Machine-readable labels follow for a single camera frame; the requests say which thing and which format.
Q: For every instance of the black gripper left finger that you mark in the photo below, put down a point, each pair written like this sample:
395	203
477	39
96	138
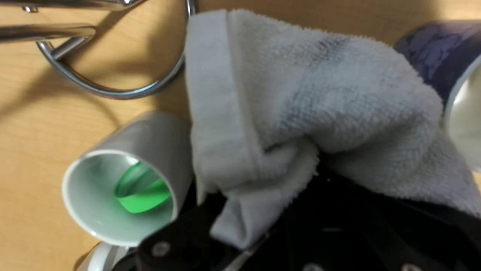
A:
185	245

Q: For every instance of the white terry towel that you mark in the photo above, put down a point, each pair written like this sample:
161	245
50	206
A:
325	99

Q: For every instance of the chrome paper towel holder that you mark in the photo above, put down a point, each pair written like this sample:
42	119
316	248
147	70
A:
45	31

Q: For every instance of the blue and white mug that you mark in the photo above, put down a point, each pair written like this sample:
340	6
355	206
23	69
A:
102	257

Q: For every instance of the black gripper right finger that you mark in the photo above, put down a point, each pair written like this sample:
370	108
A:
380	235

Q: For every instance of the blue patterned mug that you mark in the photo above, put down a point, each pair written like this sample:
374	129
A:
430	49

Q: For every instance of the white mug green interior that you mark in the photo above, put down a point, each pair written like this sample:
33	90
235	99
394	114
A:
150	140

